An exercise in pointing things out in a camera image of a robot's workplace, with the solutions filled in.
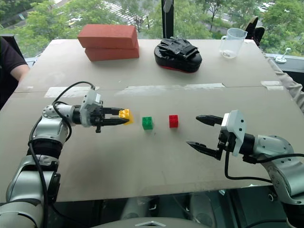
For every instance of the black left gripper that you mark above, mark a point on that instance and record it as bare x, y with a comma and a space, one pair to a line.
97, 116

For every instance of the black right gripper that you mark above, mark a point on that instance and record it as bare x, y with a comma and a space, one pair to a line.
225, 140

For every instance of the yellow toy brick cube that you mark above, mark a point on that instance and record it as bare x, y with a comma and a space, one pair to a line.
126, 116

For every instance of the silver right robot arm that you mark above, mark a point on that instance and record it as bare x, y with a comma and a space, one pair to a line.
275, 147

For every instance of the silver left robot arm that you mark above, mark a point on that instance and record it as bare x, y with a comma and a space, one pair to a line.
47, 128

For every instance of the green toy brick cube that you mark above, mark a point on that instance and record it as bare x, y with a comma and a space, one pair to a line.
147, 123

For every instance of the red toy brick cube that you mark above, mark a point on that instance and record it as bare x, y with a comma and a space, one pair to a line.
173, 121

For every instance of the clear tape strip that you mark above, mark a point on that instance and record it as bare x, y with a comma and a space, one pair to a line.
171, 88
273, 85

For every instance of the red clay brick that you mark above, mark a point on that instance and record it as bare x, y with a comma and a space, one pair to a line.
108, 35
111, 54

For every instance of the black boxing focus pad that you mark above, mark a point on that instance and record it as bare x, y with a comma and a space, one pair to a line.
178, 61

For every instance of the dark rounded shape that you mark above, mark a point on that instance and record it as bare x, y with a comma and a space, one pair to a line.
166, 206

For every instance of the clear plastic measuring cup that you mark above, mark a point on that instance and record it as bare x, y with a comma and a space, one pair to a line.
230, 44

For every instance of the silver robot torso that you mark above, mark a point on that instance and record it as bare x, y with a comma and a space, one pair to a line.
152, 223

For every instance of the person in dark shirt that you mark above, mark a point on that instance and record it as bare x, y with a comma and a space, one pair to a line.
9, 71

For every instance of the black and tan glove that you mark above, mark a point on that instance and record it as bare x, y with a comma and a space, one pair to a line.
255, 29

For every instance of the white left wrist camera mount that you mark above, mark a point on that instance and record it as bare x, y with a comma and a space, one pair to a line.
91, 104

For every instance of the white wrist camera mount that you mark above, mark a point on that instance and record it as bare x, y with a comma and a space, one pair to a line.
236, 126
91, 104

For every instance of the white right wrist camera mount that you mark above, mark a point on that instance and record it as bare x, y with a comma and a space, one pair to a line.
236, 126

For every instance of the black window frame post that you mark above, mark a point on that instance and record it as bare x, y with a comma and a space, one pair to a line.
167, 21

